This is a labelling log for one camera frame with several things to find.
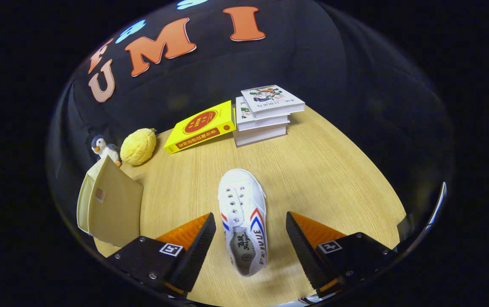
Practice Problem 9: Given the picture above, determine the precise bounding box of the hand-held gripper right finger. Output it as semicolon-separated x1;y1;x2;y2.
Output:
285;211;399;299

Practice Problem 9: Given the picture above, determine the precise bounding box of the white book floral cover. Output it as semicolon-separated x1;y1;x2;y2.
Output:
240;84;306;120

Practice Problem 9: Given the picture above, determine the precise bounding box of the yellow book red circle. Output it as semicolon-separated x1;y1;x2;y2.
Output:
163;100;237;154

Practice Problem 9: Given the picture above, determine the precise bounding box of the yellow fuzzy plush ball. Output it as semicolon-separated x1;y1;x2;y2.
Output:
119;128;158;166

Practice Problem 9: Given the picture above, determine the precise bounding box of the white book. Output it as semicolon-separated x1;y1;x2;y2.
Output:
232;124;289;148
235;96;291;132

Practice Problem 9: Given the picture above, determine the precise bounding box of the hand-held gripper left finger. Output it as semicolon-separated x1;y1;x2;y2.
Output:
106;212;217;300

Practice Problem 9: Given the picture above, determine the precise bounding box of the white canvas shoe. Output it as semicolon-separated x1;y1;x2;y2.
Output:
217;168;269;278

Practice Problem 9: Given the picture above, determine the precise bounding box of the penguin plush toy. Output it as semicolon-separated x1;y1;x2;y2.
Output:
90;135;122;168

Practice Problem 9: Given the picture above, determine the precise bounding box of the beige fabric storage box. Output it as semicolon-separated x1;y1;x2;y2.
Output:
76;155;144;249

